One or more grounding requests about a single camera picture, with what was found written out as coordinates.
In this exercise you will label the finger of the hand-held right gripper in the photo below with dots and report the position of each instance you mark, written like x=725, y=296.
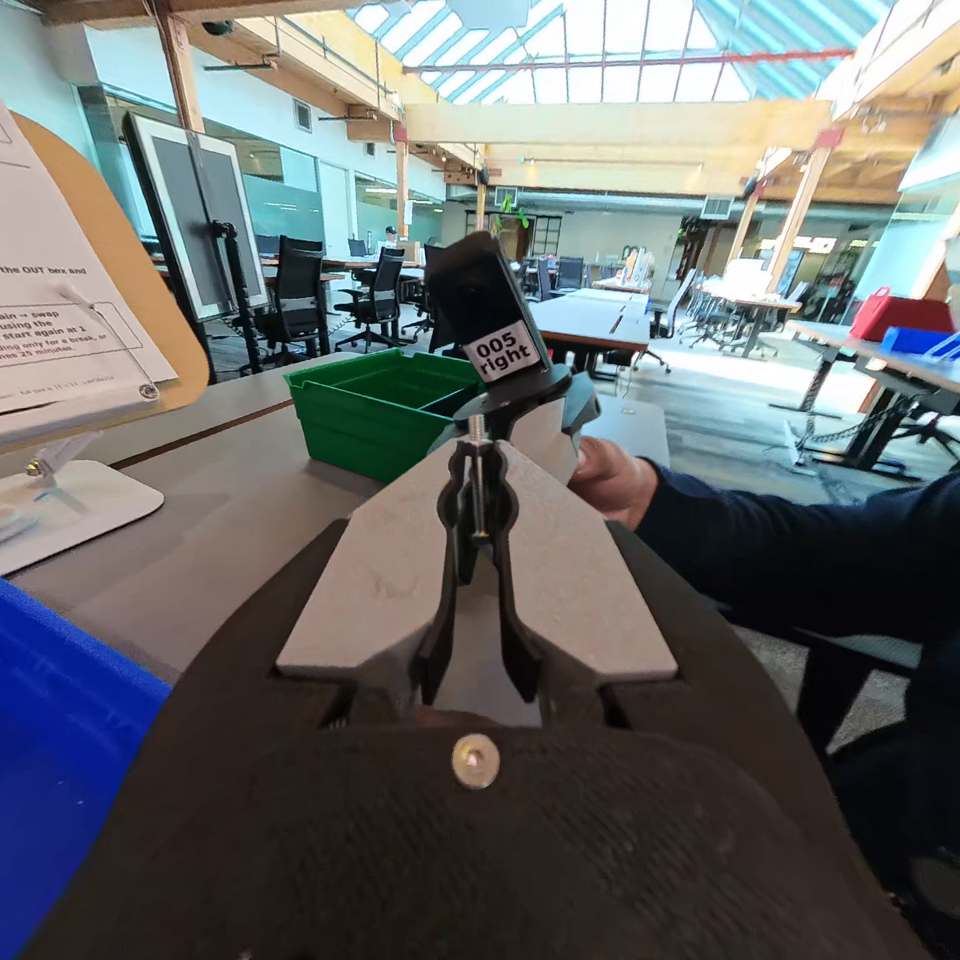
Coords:
x=547, y=442
x=454, y=433

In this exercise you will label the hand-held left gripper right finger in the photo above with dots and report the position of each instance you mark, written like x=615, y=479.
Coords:
x=592, y=592

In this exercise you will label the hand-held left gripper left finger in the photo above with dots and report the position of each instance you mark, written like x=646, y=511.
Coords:
x=375, y=585

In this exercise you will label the silver hex bolt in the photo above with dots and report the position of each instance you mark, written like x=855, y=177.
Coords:
x=478, y=487

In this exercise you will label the green plastic bin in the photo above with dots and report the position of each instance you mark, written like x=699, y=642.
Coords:
x=360, y=427

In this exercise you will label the blue plastic bin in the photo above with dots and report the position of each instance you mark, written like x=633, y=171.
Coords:
x=915, y=341
x=60, y=750

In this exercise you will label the person's right forearm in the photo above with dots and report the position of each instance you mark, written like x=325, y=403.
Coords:
x=787, y=555

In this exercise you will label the person's right hand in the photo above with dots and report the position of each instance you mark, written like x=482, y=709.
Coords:
x=615, y=480

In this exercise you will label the black bin divider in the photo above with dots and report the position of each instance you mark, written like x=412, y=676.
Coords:
x=450, y=401

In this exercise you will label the hanging green plant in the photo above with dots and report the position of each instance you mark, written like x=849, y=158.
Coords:
x=508, y=202

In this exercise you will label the grey office table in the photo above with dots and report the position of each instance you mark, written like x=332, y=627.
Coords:
x=592, y=322

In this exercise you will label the group of black office chairs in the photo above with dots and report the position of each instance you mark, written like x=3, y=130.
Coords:
x=300, y=292

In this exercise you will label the white framed grey panel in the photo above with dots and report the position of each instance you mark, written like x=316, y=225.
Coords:
x=187, y=217

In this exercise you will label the grey standing desk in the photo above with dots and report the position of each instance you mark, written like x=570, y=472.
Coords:
x=840, y=337

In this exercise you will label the wooden display board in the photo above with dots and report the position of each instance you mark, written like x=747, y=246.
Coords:
x=150, y=285

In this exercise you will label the red plastic bin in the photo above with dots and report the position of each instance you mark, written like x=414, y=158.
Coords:
x=900, y=319

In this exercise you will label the person's dark clothing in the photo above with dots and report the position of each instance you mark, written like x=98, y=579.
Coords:
x=915, y=787

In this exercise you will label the printed instruction sheet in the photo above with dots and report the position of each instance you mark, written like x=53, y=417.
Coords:
x=60, y=300

